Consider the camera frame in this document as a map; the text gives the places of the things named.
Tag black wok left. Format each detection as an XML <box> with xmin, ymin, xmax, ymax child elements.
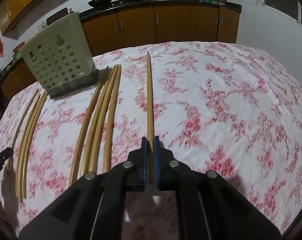
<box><xmin>88</xmin><ymin>0</ymin><xmax>112</xmax><ymax>8</ymax></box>

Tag thin wooden chopstick leftmost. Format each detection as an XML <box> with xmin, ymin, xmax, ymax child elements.
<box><xmin>6</xmin><ymin>89</ymin><xmax>39</xmax><ymax>173</ymax></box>

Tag floral pink white tablecloth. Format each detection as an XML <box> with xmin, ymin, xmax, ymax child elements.
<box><xmin>0</xmin><ymin>42</ymin><xmax>302</xmax><ymax>239</ymax></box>

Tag wooden chopstick far left pair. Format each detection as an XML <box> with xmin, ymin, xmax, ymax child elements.
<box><xmin>19</xmin><ymin>92</ymin><xmax>47</xmax><ymax>203</ymax></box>

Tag dark box on counter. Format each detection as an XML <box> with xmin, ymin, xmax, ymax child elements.
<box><xmin>47</xmin><ymin>8</ymin><xmax>69</xmax><ymax>26</ymax></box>

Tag green perforated utensil holder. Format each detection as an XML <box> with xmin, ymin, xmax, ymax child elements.
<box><xmin>19</xmin><ymin>12</ymin><xmax>98</xmax><ymax>98</ymax></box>

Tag brown lower kitchen cabinets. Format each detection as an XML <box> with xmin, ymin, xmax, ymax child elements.
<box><xmin>0</xmin><ymin>0</ymin><xmax>241</xmax><ymax>99</ymax></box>

